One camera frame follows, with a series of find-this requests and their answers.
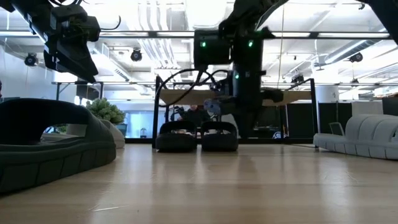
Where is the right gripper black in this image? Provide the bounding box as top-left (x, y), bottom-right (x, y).
top-left (203, 71), bottom-right (284, 139)

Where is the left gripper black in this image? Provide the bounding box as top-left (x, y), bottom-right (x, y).
top-left (12, 0), bottom-right (102, 83)

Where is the black slide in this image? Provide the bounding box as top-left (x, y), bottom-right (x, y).
top-left (201, 121), bottom-right (239, 152)
top-left (155, 120), bottom-right (198, 153)

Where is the beige grey slide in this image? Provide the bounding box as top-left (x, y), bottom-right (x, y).
top-left (67, 119), bottom-right (126, 149)

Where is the dark green smooth-strap slide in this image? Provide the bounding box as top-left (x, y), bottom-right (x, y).
top-left (0, 98), bottom-right (118, 194)

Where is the white ribbed-strap slide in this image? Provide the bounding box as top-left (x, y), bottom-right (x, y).
top-left (313, 113), bottom-right (398, 161)

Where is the person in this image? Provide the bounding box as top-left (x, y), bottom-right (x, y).
top-left (177, 105), bottom-right (212, 125)

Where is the green potted plant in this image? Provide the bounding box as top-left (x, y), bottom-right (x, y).
top-left (86, 98), bottom-right (126, 125)

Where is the grey office chair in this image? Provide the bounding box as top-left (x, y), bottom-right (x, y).
top-left (328, 122), bottom-right (345, 137)

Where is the dark monitor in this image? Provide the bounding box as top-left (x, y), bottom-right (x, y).
top-left (382, 96), bottom-right (398, 116)

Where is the black background frame stand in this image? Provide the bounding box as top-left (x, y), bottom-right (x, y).
top-left (51, 81), bottom-right (104, 102)

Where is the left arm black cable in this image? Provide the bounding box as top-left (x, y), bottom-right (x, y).
top-left (99, 15), bottom-right (122, 31)

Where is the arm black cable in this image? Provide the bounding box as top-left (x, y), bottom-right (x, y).
top-left (158, 68), bottom-right (231, 108)
top-left (99, 15), bottom-right (122, 31)

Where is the black-frame wooden-top shelf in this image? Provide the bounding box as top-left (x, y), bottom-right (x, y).
top-left (152, 76), bottom-right (320, 149)

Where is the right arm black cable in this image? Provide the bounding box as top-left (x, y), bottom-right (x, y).
top-left (158, 68), bottom-right (231, 108)

